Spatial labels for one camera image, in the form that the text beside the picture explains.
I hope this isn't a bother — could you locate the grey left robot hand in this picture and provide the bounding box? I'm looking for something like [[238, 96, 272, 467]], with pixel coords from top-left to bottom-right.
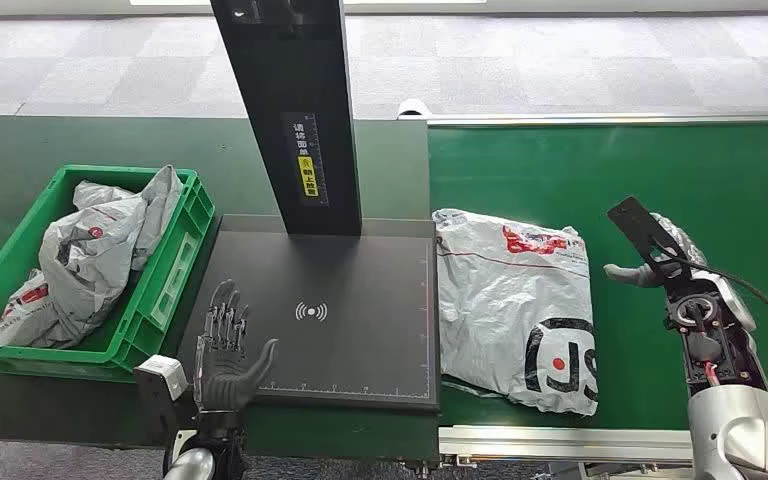
[[193, 278, 280, 414]]

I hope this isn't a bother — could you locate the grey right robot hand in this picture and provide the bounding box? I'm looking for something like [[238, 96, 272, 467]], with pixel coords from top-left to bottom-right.
[[603, 211, 711, 290]]

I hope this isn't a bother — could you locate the grey poly mailer package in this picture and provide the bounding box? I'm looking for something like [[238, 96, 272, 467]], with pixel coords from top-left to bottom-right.
[[432, 208, 600, 417]]

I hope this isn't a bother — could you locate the green conveyor belt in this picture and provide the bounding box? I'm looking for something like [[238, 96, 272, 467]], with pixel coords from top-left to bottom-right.
[[397, 99, 768, 480]]

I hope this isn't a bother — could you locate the black inbound scanner machine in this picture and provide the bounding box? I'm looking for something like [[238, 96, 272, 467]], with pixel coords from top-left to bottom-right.
[[178, 0, 442, 415]]

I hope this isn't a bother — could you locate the white conveyor end cap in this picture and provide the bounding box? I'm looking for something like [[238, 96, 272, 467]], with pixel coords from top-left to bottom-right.
[[397, 99, 433, 121]]

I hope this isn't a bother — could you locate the green plastic crate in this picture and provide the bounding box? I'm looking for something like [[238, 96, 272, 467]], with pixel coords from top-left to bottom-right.
[[0, 164, 216, 384]]

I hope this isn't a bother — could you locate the large crumpled grey mailer bag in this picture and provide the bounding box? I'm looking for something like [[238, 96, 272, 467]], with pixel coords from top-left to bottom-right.
[[0, 195, 150, 353]]

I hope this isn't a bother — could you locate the small crumpled grey mailer bag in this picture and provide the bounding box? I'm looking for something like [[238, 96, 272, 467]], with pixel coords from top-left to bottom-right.
[[72, 164, 184, 272]]

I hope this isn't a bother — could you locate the yellow warning label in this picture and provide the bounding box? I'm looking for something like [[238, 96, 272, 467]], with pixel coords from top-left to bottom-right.
[[297, 155, 320, 199]]

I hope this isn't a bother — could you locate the black right wrist camera bracket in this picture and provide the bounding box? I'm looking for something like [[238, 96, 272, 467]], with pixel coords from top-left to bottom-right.
[[607, 195, 685, 281]]

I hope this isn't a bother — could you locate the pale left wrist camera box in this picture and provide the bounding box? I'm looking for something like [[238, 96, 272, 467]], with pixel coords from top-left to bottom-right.
[[133, 354, 190, 425]]

